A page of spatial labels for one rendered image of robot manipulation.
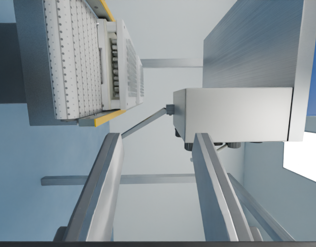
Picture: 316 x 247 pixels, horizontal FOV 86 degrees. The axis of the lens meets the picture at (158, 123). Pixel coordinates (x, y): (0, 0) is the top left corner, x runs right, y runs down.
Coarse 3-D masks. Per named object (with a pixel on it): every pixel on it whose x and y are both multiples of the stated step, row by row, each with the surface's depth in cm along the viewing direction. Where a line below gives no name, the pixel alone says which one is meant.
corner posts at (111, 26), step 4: (108, 24) 45; (112, 24) 45; (108, 28) 46; (112, 28) 46; (108, 32) 47; (112, 32) 47; (112, 100) 49; (116, 100) 49; (112, 104) 49; (116, 104) 49; (112, 108) 50; (116, 108) 50
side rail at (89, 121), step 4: (136, 104) 106; (104, 112) 46; (108, 112) 46; (112, 112) 47; (88, 116) 37; (92, 116) 37; (96, 116) 37; (100, 116) 37; (80, 120) 33; (84, 120) 33; (88, 120) 33; (92, 120) 33; (80, 124) 33; (84, 124) 33; (88, 124) 33; (92, 124) 33
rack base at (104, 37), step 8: (104, 24) 45; (104, 32) 46; (104, 40) 46; (104, 48) 46; (104, 56) 46; (112, 56) 52; (104, 64) 47; (104, 72) 47; (104, 80) 47; (112, 80) 51; (104, 88) 48; (112, 88) 51; (104, 96) 48; (112, 96) 51; (104, 104) 48
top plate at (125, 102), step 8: (120, 24) 45; (120, 32) 45; (128, 32) 54; (120, 40) 46; (120, 48) 46; (120, 56) 46; (120, 64) 47; (120, 72) 47; (120, 80) 47; (128, 80) 52; (120, 88) 48; (120, 96) 48; (120, 104) 49; (128, 104) 52
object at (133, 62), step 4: (132, 52) 56; (116, 56) 52; (128, 56) 52; (132, 56) 56; (132, 60) 57; (132, 64) 56; (116, 68) 52; (128, 68) 53; (132, 68) 56; (132, 72) 56; (132, 76) 60; (116, 80) 55; (132, 80) 55; (132, 84) 56; (132, 88) 55
